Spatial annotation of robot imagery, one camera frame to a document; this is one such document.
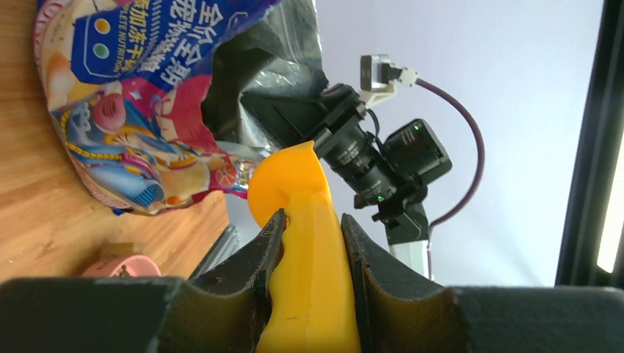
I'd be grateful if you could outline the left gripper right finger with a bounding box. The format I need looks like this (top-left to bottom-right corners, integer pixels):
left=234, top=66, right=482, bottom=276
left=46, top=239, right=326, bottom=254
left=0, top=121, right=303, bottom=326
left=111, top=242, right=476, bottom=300
left=341, top=214, right=623, bottom=352

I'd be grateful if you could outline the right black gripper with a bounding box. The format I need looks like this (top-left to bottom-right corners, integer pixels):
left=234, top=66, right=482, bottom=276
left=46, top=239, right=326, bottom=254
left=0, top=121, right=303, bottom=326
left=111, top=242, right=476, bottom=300
left=241, top=83, right=403, bottom=209

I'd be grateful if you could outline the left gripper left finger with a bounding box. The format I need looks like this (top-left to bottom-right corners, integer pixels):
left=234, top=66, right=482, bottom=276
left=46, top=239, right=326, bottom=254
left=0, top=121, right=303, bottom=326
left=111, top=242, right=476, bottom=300
left=1, top=210, right=287, bottom=352

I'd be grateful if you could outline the yellow plastic scoop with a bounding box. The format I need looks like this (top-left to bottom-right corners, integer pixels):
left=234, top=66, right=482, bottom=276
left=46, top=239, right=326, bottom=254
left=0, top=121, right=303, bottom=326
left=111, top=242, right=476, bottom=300
left=247, top=141, right=361, bottom=352

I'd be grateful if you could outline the pink blue pet food bag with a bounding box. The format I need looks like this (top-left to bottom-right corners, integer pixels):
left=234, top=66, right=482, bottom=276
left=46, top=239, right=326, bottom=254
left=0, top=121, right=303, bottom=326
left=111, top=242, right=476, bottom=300
left=33, top=1, right=327, bottom=215

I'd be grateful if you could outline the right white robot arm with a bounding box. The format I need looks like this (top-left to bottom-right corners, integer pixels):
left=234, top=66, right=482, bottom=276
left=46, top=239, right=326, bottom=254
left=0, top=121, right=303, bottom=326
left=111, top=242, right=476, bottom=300
left=241, top=84, right=452, bottom=246

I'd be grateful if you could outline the left pink pet bowl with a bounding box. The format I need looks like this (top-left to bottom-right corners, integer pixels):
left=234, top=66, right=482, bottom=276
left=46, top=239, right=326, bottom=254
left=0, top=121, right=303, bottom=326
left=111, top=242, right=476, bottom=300
left=81, top=243, right=162, bottom=277

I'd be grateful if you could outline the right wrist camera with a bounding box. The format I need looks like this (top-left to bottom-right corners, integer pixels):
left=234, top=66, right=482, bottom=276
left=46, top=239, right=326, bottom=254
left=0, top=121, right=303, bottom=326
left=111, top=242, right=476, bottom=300
left=359, top=54, right=419, bottom=110

